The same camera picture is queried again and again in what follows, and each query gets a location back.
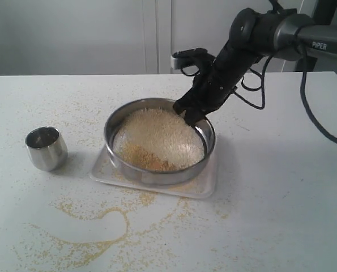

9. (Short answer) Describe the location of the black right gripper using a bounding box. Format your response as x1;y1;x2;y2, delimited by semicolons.
173;65;239;127

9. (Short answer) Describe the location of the round steel sieve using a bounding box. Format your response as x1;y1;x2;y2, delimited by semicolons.
104;97;216;186

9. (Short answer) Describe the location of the stainless steel cup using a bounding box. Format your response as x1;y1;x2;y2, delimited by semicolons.
25;126;68;172

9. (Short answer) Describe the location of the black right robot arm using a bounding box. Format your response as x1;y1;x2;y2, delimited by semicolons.
172;8;337;125

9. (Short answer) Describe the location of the white rectangular plastic tray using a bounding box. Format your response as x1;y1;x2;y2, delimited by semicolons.
89;147;218;199

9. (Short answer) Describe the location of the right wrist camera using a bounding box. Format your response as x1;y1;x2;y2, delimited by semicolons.
170;48;208;70

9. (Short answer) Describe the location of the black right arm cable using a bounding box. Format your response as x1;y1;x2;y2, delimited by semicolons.
182;0;337;148

